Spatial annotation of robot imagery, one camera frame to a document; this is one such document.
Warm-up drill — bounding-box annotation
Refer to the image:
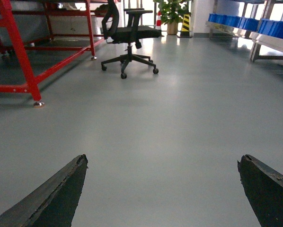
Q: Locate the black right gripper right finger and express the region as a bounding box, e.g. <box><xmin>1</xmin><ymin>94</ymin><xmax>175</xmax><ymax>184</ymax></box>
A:
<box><xmin>238</xmin><ymin>155</ymin><xmax>283</xmax><ymax>227</ymax></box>

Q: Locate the yellow black striped post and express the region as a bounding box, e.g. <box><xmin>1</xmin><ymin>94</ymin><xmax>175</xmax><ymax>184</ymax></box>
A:
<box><xmin>178</xmin><ymin>14</ymin><xmax>193</xmax><ymax>38</ymax></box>

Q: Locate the potted green plant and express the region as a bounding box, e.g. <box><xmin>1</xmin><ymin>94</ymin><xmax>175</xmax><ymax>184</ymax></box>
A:
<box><xmin>153</xmin><ymin>0</ymin><xmax>190</xmax><ymax>35</ymax></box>

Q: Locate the red white traffic cone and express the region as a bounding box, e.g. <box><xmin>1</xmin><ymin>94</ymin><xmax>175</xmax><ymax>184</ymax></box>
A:
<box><xmin>155</xmin><ymin>11</ymin><xmax>161</xmax><ymax>31</ymax></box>

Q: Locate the red metal table frame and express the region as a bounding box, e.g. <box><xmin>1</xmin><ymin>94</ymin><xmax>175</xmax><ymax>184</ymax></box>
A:
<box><xmin>0</xmin><ymin>0</ymin><xmax>103</xmax><ymax>108</ymax></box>

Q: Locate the black office chair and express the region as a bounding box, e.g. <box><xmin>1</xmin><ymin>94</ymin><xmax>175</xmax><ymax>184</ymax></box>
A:
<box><xmin>101</xmin><ymin>0</ymin><xmax>161</xmax><ymax>79</ymax></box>

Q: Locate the stainless steel shelf rack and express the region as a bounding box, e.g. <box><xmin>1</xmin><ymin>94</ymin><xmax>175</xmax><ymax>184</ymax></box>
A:
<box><xmin>205</xmin><ymin>0</ymin><xmax>283</xmax><ymax>62</ymax></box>

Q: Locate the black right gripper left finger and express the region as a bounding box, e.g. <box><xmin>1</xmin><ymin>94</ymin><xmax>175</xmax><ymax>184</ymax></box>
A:
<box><xmin>0</xmin><ymin>154</ymin><xmax>88</xmax><ymax>227</ymax></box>

